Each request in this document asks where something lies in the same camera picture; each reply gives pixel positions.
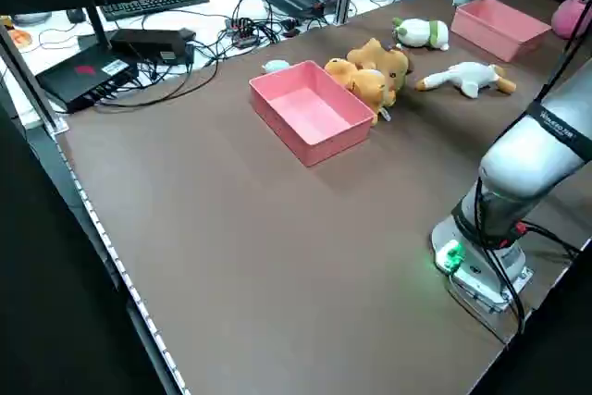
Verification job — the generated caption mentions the yellow green-eyed dragon doll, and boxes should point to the yellow green-eyed dragon doll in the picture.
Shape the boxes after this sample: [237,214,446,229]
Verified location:
[323,56,399,126]

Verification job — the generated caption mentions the yellow doll with brown patches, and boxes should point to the yellow doll with brown patches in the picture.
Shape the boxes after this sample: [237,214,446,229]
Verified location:
[346,37,413,91]

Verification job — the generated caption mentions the white doll with green scarf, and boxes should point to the white doll with green scarf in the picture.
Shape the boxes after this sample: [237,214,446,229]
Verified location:
[391,17,450,52]

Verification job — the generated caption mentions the pink plastic box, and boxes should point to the pink plastic box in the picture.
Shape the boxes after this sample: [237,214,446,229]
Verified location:
[248,60,376,168]
[450,0,553,63]

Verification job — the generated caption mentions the black box with red logo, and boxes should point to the black box with red logo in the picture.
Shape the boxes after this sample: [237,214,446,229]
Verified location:
[35,53,141,115]

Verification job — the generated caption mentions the usb hub with plugs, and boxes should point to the usb hub with plugs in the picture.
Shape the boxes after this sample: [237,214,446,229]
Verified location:
[225,17,260,48]

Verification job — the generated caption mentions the white goose plush doll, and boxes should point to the white goose plush doll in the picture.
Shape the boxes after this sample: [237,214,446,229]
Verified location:
[414,60,518,99]

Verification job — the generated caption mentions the black docking device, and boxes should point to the black docking device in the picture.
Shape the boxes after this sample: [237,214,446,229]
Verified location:
[109,28,197,67]

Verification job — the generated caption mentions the white table edge strip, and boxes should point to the white table edge strip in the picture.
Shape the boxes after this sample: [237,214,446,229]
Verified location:
[54,129,191,395]

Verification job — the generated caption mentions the black keyboard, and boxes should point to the black keyboard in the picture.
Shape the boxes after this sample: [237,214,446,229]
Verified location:
[99,0,211,23]

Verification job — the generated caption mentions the black monitor stand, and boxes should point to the black monitor stand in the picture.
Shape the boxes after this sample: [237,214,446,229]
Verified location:
[78,1,117,56]

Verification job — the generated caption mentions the pink plush doll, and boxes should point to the pink plush doll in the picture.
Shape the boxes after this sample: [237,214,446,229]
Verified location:
[550,0,592,40]

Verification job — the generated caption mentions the black desk cable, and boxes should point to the black desk cable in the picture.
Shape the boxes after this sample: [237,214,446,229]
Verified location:
[94,43,221,112]

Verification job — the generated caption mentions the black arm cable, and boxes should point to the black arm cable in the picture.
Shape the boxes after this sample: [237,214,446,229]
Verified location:
[517,222,582,260]
[474,177,528,336]

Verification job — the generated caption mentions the aluminium frame strut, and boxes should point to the aluminium frame strut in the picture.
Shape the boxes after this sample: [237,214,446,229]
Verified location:
[0,24,69,133]

